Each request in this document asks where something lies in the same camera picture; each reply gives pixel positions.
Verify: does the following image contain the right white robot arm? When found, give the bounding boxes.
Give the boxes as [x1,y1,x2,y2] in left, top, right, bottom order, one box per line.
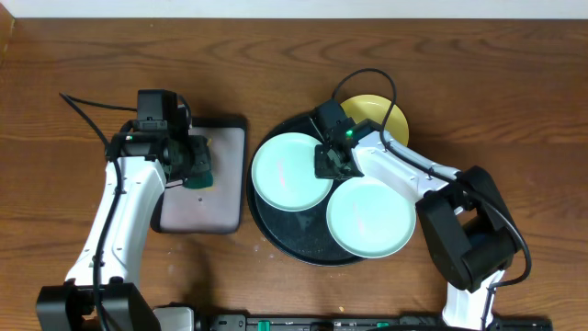
[315,119,528,330]

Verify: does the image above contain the yellow plate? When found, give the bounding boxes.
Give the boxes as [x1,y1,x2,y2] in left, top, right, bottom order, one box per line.
[341,95,409,146]

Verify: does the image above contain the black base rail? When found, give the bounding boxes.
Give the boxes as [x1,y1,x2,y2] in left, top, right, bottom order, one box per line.
[201,314,552,331]

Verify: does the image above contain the round black tray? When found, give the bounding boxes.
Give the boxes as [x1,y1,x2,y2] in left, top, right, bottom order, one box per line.
[246,110,368,268]

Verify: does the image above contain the mint green plate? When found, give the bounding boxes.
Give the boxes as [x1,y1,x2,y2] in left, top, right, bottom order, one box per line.
[252,132,334,212]
[326,177,416,259]

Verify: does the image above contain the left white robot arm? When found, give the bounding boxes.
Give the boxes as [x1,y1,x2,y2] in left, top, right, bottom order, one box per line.
[36,132,210,330]

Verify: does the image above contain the green yellow sponge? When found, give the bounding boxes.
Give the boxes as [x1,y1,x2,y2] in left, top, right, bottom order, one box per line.
[182,171,213,189]

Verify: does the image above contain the rectangular black tray pink mat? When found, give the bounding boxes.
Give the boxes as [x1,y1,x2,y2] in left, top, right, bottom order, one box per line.
[151,116,247,234]

